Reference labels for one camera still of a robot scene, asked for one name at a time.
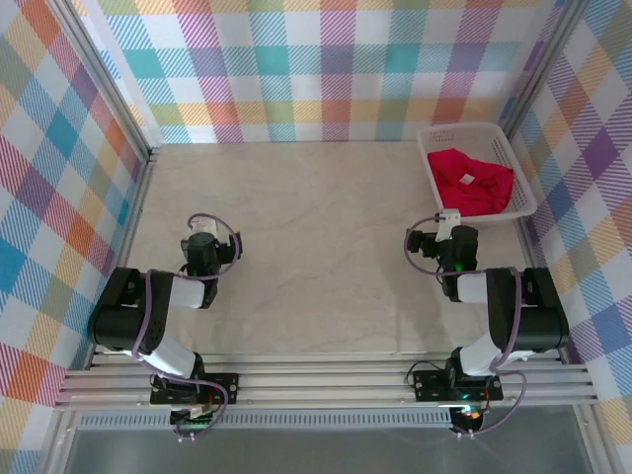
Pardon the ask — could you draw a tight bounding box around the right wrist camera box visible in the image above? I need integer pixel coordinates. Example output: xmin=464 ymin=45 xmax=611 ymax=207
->
xmin=434 ymin=208 xmax=463 ymax=243

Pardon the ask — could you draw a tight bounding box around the controller board green connector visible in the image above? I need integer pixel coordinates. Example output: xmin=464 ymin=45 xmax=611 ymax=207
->
xmin=170 ymin=403 xmax=218 ymax=431

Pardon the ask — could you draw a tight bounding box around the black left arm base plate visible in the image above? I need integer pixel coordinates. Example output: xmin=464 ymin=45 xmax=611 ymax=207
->
xmin=149 ymin=372 xmax=240 ymax=407

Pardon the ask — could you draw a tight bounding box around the white plastic basket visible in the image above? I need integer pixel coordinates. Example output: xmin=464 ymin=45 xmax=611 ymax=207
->
xmin=417 ymin=121 xmax=539 ymax=229

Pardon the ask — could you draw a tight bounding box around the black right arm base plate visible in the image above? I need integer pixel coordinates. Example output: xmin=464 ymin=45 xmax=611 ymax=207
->
xmin=412 ymin=368 xmax=504 ymax=402

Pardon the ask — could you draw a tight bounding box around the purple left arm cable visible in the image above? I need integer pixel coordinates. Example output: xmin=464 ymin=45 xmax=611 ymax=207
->
xmin=131 ymin=212 xmax=244 ymax=441

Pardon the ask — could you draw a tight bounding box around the aluminium frame post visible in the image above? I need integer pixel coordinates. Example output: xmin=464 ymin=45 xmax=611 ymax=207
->
xmin=498 ymin=0 xmax=589 ymax=144
xmin=46 ymin=0 xmax=162 ymax=164

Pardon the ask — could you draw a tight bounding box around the aluminium mounting rail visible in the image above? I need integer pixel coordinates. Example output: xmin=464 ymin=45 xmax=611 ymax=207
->
xmin=53 ymin=359 xmax=598 ymax=410

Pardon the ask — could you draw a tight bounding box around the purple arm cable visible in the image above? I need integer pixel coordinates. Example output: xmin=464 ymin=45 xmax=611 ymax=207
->
xmin=404 ymin=216 xmax=527 ymax=438
xmin=131 ymin=212 xmax=244 ymax=441

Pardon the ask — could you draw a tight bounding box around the controller board orange connector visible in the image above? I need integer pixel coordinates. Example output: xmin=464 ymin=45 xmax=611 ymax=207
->
xmin=451 ymin=404 xmax=488 ymax=431

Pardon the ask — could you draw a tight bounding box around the grey slotted cable duct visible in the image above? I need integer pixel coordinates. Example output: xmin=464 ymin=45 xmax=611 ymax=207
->
xmin=78 ymin=413 xmax=453 ymax=430

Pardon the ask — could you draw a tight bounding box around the red t-shirt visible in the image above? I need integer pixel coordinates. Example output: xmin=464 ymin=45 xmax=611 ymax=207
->
xmin=427 ymin=149 xmax=515 ymax=218

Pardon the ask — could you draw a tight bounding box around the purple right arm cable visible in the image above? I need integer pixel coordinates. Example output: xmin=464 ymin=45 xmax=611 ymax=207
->
xmin=404 ymin=216 xmax=527 ymax=438

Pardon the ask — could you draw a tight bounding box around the aluminium side rail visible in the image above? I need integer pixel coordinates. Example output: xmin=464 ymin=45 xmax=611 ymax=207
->
xmin=503 ymin=135 xmax=569 ymax=364
xmin=86 ymin=147 xmax=160 ymax=371

